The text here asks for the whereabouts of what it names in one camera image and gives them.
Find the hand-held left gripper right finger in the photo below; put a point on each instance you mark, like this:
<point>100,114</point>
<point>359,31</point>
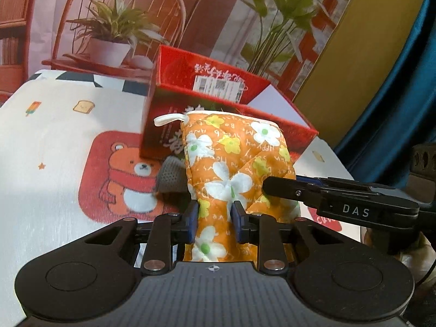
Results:
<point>237,224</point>

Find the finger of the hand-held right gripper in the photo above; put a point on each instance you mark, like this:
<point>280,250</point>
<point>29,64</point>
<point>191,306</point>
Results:
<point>308,178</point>
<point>289,188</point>

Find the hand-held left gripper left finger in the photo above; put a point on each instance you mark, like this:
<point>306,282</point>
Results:
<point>191,220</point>

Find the orange floral oven mitt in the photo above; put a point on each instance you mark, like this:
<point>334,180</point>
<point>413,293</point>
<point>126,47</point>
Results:
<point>235,163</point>

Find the red cardboard box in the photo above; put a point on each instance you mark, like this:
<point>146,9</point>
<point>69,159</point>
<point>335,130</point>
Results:
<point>180,78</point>

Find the grey knitted cloth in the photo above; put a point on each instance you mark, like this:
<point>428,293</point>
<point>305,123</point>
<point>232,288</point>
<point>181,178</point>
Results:
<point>172,175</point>

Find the blue curtain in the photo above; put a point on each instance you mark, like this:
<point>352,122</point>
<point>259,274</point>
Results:
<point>402,85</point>

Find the bear print blanket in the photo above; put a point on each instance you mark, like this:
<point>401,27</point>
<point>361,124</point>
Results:
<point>51,150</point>

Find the wall poster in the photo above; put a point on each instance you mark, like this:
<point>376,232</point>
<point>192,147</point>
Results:
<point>218,10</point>

